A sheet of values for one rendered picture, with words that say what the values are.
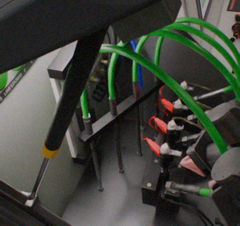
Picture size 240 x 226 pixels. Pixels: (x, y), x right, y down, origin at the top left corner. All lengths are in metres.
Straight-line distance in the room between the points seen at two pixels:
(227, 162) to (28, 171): 0.48
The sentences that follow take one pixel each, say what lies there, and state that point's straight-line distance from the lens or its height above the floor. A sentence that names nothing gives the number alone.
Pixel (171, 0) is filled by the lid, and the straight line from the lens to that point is 0.22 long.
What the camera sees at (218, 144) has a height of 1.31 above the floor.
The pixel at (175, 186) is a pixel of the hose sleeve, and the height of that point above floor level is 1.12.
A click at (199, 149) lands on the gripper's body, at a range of 0.74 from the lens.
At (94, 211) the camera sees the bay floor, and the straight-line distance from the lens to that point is 1.08.
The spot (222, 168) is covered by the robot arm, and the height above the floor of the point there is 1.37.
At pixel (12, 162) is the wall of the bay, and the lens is 0.76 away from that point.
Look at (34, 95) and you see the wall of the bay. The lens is 0.78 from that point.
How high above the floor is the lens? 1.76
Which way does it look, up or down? 44 degrees down
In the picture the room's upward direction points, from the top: 6 degrees counter-clockwise
